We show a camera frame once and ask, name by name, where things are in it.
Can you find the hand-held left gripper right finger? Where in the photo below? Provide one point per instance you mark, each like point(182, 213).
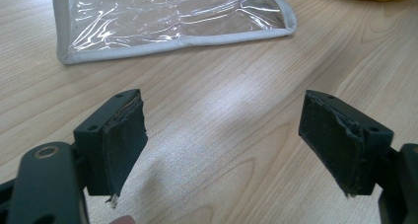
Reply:
point(341, 141)

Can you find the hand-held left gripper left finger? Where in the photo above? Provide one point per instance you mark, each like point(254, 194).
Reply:
point(111, 145)

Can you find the clear plastic bag grey trim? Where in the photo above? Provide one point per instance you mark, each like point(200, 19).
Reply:
point(171, 16)

